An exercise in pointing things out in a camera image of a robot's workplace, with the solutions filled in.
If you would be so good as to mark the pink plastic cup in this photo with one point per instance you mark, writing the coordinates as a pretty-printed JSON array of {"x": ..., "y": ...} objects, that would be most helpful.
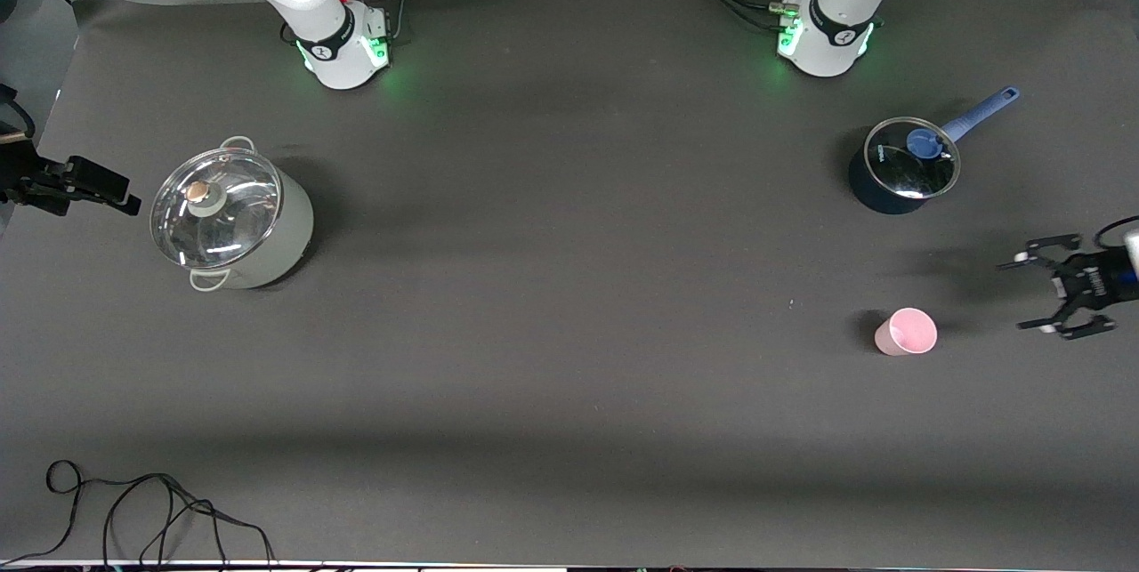
[{"x": 908, "y": 334}]

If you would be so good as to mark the dark grey table mat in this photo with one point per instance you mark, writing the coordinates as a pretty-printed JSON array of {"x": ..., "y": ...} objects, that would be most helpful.
[{"x": 569, "y": 332}]

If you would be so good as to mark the black floor object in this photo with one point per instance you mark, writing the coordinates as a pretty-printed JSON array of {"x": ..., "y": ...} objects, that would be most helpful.
[{"x": 27, "y": 114}]

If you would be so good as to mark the dark blue saucepan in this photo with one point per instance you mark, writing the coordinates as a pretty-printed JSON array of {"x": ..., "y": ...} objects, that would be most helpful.
[{"x": 876, "y": 198}]

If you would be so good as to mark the glass lid with grey knob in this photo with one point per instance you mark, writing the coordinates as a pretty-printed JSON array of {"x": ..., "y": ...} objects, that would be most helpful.
[{"x": 222, "y": 216}]

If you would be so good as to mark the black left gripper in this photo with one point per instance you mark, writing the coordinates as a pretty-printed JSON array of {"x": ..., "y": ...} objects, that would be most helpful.
[{"x": 1096, "y": 281}]

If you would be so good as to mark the glass lid with blue knob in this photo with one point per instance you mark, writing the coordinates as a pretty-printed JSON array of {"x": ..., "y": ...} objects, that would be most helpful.
[{"x": 908, "y": 172}]

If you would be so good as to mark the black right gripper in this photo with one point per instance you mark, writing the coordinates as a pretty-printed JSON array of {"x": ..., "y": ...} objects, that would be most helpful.
[{"x": 27, "y": 173}]

